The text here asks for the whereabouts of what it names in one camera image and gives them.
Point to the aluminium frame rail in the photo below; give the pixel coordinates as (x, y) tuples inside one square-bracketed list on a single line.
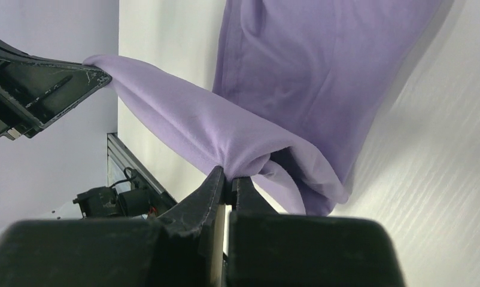
[(123, 167)]

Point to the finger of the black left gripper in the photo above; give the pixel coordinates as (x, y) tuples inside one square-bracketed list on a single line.
[(35, 92)]

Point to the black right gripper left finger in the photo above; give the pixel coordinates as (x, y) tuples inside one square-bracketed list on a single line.
[(182, 247)]

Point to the purple t shirt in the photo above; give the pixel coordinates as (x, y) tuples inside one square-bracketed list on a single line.
[(297, 86)]

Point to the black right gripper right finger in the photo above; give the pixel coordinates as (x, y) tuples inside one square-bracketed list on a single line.
[(267, 248)]

